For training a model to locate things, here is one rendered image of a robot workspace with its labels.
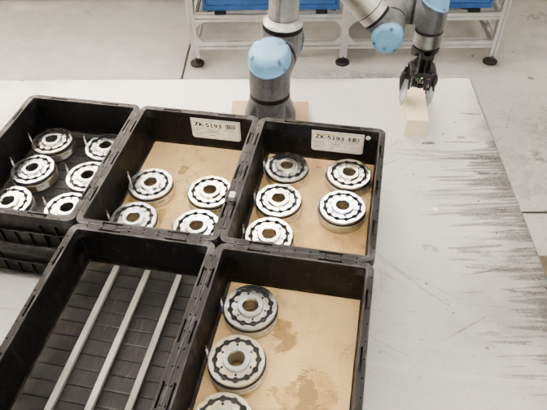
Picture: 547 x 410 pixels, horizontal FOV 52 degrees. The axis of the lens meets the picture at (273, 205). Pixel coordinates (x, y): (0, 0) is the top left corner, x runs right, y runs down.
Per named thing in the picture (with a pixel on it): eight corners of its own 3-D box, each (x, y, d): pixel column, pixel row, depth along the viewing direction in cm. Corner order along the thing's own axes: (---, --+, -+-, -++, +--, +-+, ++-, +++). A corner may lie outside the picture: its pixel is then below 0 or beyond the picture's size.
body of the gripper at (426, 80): (406, 91, 160) (413, 54, 151) (404, 75, 166) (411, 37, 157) (434, 93, 159) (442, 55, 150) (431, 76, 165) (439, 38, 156)
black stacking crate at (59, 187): (45, 131, 153) (32, 96, 145) (149, 142, 149) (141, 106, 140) (-37, 241, 126) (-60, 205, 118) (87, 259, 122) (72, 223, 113)
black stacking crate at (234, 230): (262, 154, 144) (260, 119, 136) (379, 167, 140) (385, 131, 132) (224, 278, 117) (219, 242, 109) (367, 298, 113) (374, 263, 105)
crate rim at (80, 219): (143, 112, 142) (142, 104, 140) (260, 124, 137) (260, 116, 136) (76, 229, 115) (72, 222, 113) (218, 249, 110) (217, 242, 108)
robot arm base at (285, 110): (244, 103, 173) (242, 76, 166) (293, 102, 174) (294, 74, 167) (245, 134, 163) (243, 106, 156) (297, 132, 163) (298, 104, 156)
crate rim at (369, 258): (260, 124, 137) (260, 116, 136) (385, 137, 133) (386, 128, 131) (218, 249, 110) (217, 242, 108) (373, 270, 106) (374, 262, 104)
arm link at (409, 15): (370, 4, 142) (415, 8, 140) (376, -16, 150) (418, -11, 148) (367, 32, 148) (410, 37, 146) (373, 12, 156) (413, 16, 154)
